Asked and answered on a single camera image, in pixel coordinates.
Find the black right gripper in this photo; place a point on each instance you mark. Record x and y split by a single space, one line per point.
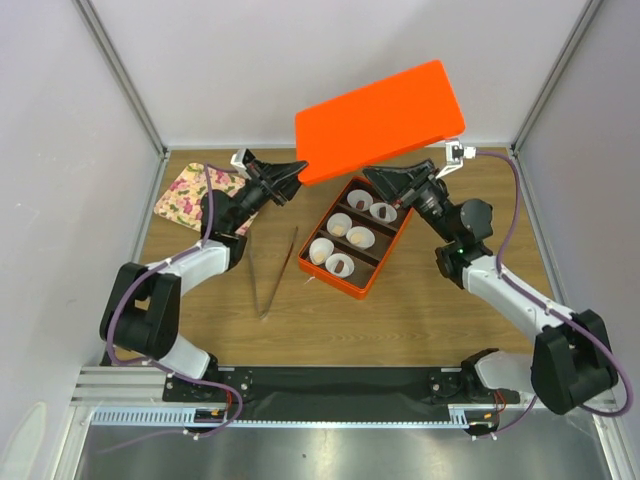
402 186

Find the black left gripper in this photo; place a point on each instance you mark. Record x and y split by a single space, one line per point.
270 174

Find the orange box lid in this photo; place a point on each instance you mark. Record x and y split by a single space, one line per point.
372 124

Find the steel serving tongs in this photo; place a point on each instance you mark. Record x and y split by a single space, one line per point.
265 283

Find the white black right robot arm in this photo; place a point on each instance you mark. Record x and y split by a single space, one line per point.
572 361

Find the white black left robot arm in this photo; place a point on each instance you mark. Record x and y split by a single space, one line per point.
142 314

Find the orange chocolate box base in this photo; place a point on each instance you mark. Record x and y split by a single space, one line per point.
350 245

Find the white paper cup five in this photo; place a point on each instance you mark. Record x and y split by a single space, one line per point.
391 212

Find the white paper cup six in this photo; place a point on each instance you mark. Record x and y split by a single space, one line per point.
354 196

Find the white paper cup three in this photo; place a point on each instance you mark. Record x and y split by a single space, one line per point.
368 237

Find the white paper cup four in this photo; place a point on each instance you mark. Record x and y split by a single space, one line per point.
339 219

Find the white paper cup two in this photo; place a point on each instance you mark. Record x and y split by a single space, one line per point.
321 245

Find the white paper cup one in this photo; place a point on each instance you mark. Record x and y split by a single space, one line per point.
334 258

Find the floral pattern tray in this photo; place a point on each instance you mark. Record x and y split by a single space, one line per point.
185 203

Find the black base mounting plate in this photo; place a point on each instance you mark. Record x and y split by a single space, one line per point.
358 388

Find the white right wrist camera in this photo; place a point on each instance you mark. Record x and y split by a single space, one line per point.
455 155

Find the grey slotted cable duct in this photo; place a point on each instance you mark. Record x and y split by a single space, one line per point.
440 416

